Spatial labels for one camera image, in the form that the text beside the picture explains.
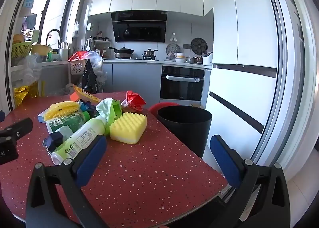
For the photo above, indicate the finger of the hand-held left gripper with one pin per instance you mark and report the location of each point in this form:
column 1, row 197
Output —
column 20, row 126
column 2, row 116

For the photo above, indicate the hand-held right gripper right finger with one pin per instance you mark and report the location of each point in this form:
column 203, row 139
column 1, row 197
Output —
column 224, row 160

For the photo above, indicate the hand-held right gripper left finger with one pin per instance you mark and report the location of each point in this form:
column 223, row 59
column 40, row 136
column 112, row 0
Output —
column 91, row 158

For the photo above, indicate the white green-label plastic bottle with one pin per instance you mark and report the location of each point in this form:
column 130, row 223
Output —
column 82, row 138

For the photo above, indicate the black trash bin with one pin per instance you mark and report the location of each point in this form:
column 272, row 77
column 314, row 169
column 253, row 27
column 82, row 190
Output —
column 184, row 130

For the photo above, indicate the blue clear plastic bag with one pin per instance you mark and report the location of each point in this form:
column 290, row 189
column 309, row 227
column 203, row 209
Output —
column 87, row 107

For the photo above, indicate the yellow snack packet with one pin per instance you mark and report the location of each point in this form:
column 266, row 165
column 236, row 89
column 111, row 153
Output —
column 86, row 94

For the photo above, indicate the red pink plastic bag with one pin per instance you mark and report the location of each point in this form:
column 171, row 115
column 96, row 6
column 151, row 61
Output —
column 133, row 101

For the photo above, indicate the blue white small box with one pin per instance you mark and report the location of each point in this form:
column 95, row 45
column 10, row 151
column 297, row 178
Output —
column 42, row 117

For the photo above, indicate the gold foil bag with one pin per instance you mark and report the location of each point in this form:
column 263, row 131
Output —
column 25, row 93

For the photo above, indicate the dark blue packet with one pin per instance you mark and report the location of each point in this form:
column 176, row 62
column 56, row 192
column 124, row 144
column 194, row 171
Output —
column 53, row 140

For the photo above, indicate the green capped carton bottle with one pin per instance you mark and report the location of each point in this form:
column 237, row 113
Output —
column 67, row 121

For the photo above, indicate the yellow mesh scrubber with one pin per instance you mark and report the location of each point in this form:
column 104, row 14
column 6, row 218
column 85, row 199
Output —
column 61, row 109

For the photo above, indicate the yellow ridged sponge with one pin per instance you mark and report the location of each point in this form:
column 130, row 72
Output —
column 128, row 125

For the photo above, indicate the green plastic wrapper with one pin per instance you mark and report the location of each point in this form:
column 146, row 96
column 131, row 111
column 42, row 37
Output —
column 116, row 114

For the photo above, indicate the white crumpled tissue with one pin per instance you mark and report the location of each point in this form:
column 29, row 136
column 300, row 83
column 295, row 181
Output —
column 104, row 106

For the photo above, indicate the crumpled clear plastic sheet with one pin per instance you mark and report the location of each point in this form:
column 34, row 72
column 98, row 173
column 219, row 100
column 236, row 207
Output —
column 28, row 68

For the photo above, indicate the beige cloth bag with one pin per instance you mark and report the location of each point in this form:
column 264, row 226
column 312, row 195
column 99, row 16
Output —
column 66, row 89

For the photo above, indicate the yellow-green woven basket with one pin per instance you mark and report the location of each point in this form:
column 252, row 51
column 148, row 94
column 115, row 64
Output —
column 21, row 50

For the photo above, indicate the green dish soap bottle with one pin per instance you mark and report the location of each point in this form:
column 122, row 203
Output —
column 49, row 56

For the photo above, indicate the yellow bowl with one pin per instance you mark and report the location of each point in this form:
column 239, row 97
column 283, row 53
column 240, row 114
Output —
column 41, row 49

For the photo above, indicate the beige plastic storage basket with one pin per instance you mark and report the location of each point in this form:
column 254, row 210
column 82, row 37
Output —
column 76, row 69

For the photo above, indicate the black plastic bag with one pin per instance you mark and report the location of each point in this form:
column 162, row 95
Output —
column 89, row 78

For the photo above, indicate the red round stool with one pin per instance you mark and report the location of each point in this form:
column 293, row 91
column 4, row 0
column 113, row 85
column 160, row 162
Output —
column 155, row 109

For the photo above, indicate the white jug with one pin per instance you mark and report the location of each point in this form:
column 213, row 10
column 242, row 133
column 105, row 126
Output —
column 64, row 54

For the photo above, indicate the black built-in oven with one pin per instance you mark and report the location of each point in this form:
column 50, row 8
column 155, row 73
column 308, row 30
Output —
column 179, row 88

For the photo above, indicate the grey kitchen base cabinets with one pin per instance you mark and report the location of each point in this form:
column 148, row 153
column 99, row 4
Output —
column 134, row 81

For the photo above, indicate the red plastic basket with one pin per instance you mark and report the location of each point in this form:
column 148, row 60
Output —
column 77, row 56

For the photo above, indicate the black kitchen faucet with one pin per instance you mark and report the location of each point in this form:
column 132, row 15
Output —
column 53, row 31

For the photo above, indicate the white countertop appliance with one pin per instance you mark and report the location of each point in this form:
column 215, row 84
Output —
column 207, row 59

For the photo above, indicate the copper pot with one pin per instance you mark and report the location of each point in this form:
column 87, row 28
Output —
column 198, row 59

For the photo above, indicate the white spice shelf rack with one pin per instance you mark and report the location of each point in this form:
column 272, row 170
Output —
column 103, row 48

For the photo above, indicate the black wok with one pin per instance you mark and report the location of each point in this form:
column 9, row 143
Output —
column 123, row 51

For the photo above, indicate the stack of white bowls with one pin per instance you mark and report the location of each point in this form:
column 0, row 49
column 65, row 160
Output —
column 180, row 57

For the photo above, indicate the kitchen window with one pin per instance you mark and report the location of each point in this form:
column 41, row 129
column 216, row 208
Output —
column 39, row 6

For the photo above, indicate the black round steamer rack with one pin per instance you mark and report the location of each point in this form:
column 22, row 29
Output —
column 199, row 45

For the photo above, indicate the steel cooking pot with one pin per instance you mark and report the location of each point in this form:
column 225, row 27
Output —
column 149, row 53

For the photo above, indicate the grey round strainer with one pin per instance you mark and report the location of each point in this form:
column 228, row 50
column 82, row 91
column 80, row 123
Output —
column 173, row 49

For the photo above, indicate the white refrigerator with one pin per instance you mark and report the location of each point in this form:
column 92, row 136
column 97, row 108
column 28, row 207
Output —
column 249, row 31

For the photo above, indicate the black range hood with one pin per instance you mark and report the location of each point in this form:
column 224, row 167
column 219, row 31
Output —
column 139, row 26

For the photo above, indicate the white sliding door frame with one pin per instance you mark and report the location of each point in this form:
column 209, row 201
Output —
column 294, row 68

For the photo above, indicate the white wall hook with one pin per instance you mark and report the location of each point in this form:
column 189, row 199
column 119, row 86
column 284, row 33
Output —
column 173, row 37

